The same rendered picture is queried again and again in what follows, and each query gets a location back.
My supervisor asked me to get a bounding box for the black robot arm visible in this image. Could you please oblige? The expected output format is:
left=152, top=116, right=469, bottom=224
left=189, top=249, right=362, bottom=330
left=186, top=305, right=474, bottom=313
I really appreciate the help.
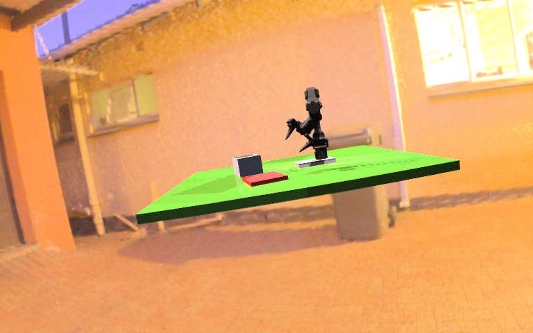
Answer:
left=304, top=87, right=329, bottom=160

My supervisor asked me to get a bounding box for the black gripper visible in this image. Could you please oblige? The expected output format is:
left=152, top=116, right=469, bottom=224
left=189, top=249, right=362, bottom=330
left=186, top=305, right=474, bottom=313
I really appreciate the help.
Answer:
left=285, top=118, right=319, bottom=152

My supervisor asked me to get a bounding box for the red rectangular lid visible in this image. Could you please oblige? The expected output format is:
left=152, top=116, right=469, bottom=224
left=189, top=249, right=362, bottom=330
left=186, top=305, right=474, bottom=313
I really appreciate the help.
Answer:
left=242, top=171, right=289, bottom=187

